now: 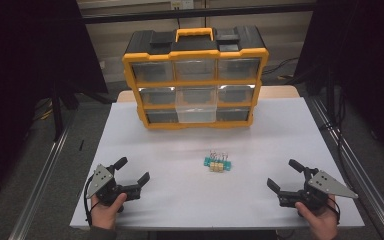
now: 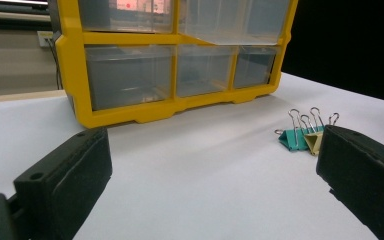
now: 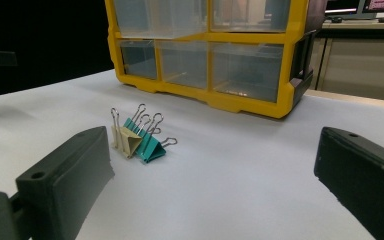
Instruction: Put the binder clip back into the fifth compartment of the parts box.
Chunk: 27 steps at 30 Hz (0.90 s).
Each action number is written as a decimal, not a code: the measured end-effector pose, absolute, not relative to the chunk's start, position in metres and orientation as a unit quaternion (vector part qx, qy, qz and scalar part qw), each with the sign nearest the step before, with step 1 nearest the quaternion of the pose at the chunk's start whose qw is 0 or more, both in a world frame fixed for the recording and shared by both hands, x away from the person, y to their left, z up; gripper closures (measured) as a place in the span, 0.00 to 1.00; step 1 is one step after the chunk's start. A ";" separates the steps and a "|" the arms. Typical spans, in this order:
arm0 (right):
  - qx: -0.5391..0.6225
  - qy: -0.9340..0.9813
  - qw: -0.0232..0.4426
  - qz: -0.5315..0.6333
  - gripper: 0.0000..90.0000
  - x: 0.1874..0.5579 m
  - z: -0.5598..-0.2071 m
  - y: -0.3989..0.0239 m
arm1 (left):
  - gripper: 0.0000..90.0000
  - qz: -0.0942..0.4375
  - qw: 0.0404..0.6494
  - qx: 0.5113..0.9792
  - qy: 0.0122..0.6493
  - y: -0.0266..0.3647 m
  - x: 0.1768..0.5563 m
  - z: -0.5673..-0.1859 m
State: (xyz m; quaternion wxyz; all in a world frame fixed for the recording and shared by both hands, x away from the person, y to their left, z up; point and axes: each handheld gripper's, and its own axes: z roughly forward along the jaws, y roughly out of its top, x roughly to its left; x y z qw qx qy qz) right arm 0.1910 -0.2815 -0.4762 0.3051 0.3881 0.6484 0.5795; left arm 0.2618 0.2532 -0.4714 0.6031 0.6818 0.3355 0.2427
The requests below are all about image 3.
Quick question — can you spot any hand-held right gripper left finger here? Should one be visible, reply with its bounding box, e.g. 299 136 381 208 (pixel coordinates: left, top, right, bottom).
15 125 116 240

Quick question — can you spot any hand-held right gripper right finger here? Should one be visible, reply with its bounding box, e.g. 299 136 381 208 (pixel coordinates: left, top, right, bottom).
313 126 384 240

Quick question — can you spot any beige binder clip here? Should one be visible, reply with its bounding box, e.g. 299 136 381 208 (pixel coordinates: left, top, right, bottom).
109 107 144 159

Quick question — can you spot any teal binder clip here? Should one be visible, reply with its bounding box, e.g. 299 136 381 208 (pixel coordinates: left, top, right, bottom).
123 103 152 138
135 112 178 164

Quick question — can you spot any large clear plastic drawer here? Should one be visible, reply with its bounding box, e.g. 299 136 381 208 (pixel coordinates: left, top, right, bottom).
210 0 292 34
113 0 209 40

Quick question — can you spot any yellow drawer organizer cabinet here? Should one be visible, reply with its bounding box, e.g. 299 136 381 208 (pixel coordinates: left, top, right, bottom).
103 0 328 120

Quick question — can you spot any beige background desk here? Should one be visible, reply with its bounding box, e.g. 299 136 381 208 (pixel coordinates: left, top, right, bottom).
308 19 384 103

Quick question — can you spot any narrow clear plastic drawer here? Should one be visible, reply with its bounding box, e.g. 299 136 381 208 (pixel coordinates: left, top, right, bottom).
119 39 158 80

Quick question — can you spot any wide clear plastic drawer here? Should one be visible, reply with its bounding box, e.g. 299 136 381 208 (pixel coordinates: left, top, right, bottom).
211 42 285 103

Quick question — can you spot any medium clear plastic drawer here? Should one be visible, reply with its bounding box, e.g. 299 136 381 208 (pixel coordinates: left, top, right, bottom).
157 40 209 90

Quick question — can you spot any dark computer monitor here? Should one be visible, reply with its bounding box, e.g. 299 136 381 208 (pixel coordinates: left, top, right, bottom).
324 0 362 16

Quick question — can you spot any computer monitor with pink text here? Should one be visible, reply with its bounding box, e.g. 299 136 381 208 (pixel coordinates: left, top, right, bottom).
363 0 384 14

